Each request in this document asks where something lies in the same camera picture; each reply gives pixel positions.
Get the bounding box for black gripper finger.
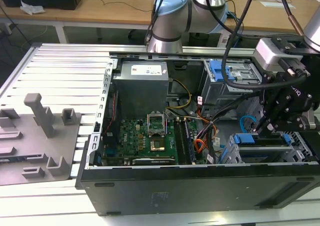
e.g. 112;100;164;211
265;92;314;137
257;72;277;135

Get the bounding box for blue disk wire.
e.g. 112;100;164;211
239;114;258;135

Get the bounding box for hard disk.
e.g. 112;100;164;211
221;132;293;163

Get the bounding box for metal disk bay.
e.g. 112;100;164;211
219;132;313;165

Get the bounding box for black RAM slot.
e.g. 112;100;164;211
173;118;188;165

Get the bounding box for metal drive cage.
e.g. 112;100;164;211
202;59;266;112

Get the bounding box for blue drive carrier latch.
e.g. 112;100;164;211
209;59;236;83

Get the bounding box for RAM stick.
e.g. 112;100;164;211
184;118;198;164

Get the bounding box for metal socket cover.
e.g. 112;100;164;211
146;111;167;137

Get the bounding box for CPU socket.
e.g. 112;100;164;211
149;138;168;154

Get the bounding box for grey power supply unit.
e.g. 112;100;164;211
112;60;169;113

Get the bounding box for black graphics card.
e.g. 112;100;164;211
131;156;177;166

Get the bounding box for black open PC case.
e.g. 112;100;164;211
74;51;320;217

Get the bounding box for green motherboard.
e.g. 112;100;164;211
101;117;201;166

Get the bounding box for wooden desk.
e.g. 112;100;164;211
0;0;311;45

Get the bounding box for grey parts rack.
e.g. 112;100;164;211
0;92;83;187

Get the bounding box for crumpled white paper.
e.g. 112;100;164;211
19;0;46;16

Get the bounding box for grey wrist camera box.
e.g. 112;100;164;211
253;37;305;73

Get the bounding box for black wire bundle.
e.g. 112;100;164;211
199;95;251;142

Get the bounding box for thick black camera cable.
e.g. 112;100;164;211
223;0;311;90

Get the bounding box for black cable copper ferrule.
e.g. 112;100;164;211
276;0;304;36

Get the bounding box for yellow and black wires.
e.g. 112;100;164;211
166;78;193;110

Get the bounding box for blue cables at desk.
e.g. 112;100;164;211
228;10;245;48

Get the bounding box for orange wire bundle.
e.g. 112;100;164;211
194;120;214;155

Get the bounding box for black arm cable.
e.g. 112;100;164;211
145;0;169;46

